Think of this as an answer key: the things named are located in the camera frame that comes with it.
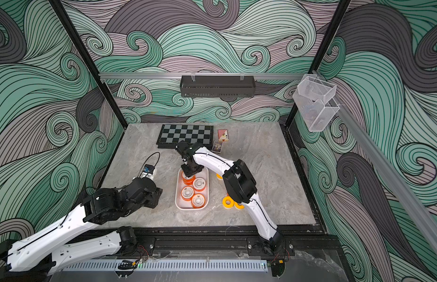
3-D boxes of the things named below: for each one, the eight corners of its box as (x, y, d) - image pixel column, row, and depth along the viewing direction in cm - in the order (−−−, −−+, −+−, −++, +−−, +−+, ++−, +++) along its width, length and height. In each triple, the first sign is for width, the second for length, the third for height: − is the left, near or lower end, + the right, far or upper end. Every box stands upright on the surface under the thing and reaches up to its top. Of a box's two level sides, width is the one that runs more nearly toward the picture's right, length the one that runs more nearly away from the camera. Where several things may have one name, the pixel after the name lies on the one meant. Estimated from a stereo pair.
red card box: (218, 141, 114) (218, 138, 113) (218, 131, 120) (218, 129, 118) (228, 141, 114) (229, 138, 113) (228, 131, 120) (228, 129, 118)
